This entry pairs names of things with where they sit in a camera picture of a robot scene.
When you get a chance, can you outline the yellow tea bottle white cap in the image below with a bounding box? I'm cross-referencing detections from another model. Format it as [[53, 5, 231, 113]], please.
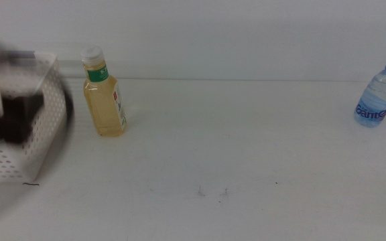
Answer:
[[80, 46, 128, 137]]

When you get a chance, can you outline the clear water bottle blue cap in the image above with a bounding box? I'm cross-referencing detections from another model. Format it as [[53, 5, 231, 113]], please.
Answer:
[[352, 59, 386, 129]]

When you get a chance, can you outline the white perforated plastic basket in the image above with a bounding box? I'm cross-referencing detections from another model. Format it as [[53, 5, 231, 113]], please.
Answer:
[[0, 50, 68, 183]]

